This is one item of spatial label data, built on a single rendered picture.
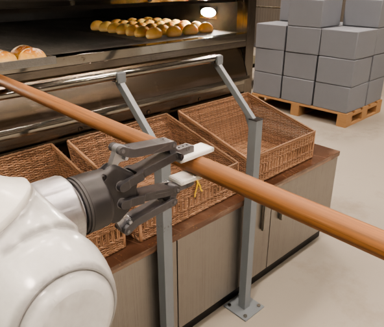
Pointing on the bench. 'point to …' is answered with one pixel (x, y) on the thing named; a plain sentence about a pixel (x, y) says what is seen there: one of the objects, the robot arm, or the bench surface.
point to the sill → (77, 58)
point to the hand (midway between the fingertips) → (192, 163)
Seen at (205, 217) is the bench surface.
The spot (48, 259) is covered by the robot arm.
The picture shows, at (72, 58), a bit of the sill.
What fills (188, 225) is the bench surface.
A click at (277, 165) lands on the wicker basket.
